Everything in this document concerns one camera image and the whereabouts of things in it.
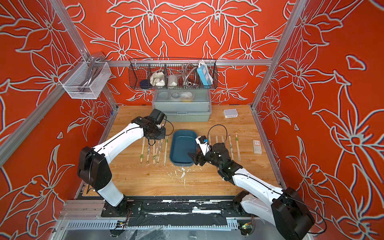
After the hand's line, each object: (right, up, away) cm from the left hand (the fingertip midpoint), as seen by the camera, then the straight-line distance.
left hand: (161, 134), depth 87 cm
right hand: (+17, -8, -10) cm, 21 cm away
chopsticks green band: (-14, -12, +7) cm, 19 cm away
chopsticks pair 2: (-6, -14, +5) cm, 15 cm away
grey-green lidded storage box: (+13, +19, +12) cm, 25 cm away
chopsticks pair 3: (+2, -9, +8) cm, 12 cm away
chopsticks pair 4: (+40, -5, +13) cm, 42 cm away
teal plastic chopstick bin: (+12, -7, +11) cm, 18 cm away
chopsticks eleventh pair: (+49, -9, +8) cm, 50 cm away
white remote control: (+61, -9, +8) cm, 62 cm away
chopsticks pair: (-9, -14, +5) cm, 17 cm away
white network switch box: (+49, +14, +28) cm, 58 cm away
